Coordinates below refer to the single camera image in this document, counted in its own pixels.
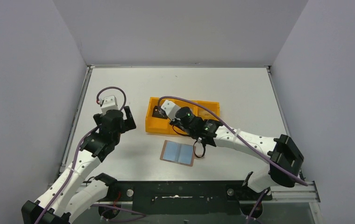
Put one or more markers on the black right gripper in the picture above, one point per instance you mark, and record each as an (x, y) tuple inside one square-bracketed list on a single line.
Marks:
[(176, 122)]

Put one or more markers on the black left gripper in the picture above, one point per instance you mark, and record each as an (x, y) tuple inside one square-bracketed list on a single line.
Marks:
[(128, 118)]

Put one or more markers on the yellow three-compartment plastic bin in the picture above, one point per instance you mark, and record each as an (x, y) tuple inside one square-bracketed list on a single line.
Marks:
[(162, 126)]

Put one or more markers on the tan leather card holder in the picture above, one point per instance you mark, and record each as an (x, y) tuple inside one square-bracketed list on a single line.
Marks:
[(179, 153)]

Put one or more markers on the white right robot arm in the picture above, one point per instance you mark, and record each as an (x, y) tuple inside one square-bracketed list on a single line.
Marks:
[(283, 159)]

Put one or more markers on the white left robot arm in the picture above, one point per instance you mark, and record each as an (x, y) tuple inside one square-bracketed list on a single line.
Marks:
[(50, 207)]

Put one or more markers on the black card in bin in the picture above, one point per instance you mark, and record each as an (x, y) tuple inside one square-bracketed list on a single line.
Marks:
[(156, 113)]

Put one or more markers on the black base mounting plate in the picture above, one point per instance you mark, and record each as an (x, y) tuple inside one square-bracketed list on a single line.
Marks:
[(183, 197)]

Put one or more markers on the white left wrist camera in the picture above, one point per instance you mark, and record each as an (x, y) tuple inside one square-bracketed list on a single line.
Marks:
[(109, 103)]

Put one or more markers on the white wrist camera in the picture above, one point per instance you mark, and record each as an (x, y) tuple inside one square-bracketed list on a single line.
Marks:
[(170, 109), (109, 103)]

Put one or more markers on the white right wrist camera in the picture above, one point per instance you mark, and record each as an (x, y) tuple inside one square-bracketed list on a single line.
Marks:
[(170, 109)]

